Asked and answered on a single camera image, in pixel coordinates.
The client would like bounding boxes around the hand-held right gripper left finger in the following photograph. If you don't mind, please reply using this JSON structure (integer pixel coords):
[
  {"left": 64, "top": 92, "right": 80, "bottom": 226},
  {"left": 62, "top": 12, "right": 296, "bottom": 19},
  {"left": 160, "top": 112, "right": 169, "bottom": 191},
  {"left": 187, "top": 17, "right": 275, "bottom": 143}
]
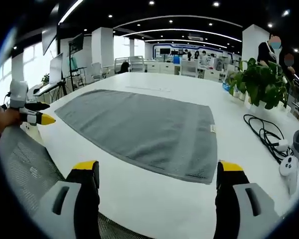
[{"left": 32, "top": 160, "right": 101, "bottom": 239}]

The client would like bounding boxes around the grey towel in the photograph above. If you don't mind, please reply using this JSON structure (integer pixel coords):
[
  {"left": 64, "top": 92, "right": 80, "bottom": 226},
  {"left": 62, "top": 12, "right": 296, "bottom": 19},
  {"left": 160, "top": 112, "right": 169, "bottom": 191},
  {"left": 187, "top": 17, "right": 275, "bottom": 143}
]
[{"left": 54, "top": 89, "right": 218, "bottom": 185}]

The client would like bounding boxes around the grey mesh office chair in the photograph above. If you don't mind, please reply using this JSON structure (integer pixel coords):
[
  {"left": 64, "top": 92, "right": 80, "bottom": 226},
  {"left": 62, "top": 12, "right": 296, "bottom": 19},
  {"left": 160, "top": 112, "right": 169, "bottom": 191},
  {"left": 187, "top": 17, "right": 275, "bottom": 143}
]
[{"left": 0, "top": 123, "right": 150, "bottom": 239}]

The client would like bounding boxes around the white game controller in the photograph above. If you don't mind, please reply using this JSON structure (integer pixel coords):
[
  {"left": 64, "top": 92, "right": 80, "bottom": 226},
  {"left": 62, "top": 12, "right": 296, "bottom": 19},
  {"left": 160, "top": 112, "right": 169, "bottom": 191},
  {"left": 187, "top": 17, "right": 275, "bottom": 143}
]
[{"left": 278, "top": 129, "right": 299, "bottom": 196}]

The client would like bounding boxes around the black cable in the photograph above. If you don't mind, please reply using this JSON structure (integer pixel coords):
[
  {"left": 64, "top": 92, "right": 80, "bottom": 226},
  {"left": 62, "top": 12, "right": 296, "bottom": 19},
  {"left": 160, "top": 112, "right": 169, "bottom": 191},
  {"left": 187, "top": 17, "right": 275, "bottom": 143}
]
[{"left": 243, "top": 114, "right": 294, "bottom": 165}]

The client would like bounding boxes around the white office chair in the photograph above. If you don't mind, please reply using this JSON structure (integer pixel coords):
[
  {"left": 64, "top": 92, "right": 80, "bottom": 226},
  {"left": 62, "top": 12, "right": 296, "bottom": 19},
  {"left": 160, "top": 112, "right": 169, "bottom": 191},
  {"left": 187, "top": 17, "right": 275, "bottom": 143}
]
[{"left": 128, "top": 56, "right": 148, "bottom": 73}]

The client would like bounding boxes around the person's left hand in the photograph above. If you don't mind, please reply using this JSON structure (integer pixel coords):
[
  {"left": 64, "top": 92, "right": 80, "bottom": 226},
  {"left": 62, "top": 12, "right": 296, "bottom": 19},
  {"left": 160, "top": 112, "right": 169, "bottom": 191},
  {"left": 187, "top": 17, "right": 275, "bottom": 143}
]
[{"left": 0, "top": 108, "right": 23, "bottom": 135}]

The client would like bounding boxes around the white table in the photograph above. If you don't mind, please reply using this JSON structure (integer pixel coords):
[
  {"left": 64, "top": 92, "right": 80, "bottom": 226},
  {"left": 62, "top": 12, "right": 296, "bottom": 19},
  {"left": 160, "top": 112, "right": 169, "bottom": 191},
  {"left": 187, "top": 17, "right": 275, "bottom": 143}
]
[{"left": 19, "top": 72, "right": 299, "bottom": 239}]

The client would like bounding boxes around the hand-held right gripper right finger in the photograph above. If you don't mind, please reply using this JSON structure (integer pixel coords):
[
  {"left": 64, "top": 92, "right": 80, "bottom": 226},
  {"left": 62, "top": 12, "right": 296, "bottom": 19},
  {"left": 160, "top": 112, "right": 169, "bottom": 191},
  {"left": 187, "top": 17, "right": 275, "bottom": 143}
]
[{"left": 214, "top": 160, "right": 281, "bottom": 239}]

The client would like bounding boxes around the white side desk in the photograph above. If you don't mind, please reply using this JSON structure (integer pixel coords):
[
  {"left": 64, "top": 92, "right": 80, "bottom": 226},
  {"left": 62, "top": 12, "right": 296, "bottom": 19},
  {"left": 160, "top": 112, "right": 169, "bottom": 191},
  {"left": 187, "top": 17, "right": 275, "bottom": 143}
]
[{"left": 32, "top": 80, "right": 65, "bottom": 97}]

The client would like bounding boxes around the white power adapter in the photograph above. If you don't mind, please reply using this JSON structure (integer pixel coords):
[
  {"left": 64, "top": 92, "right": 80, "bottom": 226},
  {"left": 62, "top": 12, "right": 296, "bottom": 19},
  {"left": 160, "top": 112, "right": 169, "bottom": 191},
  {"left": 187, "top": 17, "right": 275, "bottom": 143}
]
[{"left": 276, "top": 140, "right": 290, "bottom": 151}]

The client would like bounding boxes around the computer monitor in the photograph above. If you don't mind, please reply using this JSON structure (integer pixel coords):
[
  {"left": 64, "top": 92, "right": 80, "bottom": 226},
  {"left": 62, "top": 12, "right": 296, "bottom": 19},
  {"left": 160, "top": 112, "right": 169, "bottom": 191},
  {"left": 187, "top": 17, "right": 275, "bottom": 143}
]
[{"left": 48, "top": 52, "right": 64, "bottom": 84}]

